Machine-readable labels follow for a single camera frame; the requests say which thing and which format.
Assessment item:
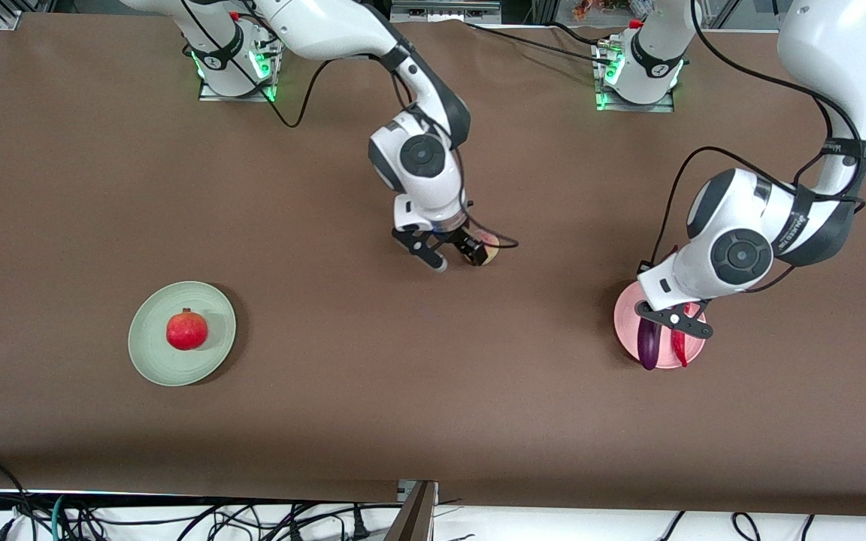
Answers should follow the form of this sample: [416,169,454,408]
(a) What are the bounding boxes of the red chili pepper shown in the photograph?
[671,304,693,369]

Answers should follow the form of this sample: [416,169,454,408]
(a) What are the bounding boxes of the red pomegranate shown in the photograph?
[165,307,209,352]

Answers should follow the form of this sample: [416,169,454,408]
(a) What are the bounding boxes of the pink plate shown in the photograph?
[613,280,707,369]

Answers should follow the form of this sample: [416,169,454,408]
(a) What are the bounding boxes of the paper table cover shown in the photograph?
[0,11,866,519]

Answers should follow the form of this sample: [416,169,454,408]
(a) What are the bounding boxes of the colourful background items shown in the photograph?
[572,0,653,20]

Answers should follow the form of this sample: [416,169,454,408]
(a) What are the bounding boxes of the light green plate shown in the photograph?
[128,281,237,387]

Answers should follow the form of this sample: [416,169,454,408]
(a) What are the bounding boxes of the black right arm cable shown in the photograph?
[177,0,520,249]

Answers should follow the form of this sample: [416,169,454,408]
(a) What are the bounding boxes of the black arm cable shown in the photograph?
[177,0,520,249]
[640,0,866,294]

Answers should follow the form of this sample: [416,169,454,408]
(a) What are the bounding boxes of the black cable on table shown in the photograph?
[463,21,618,67]

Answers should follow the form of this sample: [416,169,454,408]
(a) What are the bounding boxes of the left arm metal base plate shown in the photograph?
[595,41,676,113]

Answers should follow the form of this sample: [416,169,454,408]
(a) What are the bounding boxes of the aluminium frame rail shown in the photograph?
[390,0,503,23]

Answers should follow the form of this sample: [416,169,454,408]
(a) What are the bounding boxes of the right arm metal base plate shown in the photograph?
[198,34,277,102]

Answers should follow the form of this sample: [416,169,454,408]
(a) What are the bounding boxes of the aluminium profile post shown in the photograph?
[384,479,439,541]

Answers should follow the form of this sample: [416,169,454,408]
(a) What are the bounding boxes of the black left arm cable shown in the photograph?
[640,0,866,294]

